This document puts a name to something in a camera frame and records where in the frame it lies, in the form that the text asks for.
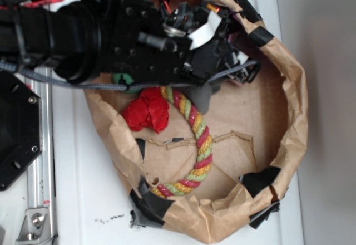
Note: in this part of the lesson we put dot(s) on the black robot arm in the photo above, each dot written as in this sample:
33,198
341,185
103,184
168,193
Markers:
69,42

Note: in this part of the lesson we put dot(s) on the red crumpled paper wad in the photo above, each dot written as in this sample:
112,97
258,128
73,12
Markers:
149,110

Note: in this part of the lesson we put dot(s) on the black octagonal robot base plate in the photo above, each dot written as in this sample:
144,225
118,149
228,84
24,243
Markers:
20,128

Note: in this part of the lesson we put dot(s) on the green rubber ball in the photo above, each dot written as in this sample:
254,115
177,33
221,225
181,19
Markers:
124,79

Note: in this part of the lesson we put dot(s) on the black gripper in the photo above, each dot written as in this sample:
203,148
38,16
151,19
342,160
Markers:
169,41

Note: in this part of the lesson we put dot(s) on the metal corner bracket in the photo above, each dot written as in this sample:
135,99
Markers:
36,227

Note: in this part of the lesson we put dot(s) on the aluminium extrusion rail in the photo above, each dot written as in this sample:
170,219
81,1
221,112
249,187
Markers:
41,174

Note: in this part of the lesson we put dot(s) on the multicolour twisted rope toy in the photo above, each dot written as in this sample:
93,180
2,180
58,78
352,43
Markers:
203,143

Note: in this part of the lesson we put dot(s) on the brown paper bag bin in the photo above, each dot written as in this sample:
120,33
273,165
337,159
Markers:
259,137

